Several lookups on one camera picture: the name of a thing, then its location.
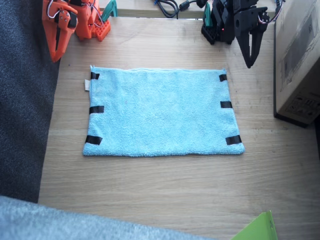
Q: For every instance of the light blue towel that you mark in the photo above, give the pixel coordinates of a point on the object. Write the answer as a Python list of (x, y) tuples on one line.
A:
[(160, 112)]

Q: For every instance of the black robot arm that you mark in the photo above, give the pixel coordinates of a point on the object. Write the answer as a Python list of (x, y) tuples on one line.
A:
[(220, 22)]

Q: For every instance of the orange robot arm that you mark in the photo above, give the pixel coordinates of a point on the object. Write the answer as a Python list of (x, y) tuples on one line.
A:
[(87, 22)]

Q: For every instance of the teal table clamp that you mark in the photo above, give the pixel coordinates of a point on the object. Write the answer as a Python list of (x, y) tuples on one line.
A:
[(110, 11), (207, 15)]

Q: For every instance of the brown cardboard box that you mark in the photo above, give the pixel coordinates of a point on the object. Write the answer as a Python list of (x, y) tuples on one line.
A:
[(297, 62)]

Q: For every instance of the dark grey felt sheet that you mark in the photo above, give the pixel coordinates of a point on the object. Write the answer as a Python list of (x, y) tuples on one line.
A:
[(22, 100)]

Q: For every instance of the lime green plastic piece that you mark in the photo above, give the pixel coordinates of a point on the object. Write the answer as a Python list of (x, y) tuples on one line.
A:
[(260, 228)]

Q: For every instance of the light grey felt sheet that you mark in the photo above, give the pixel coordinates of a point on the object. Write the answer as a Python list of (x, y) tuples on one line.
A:
[(62, 222)]

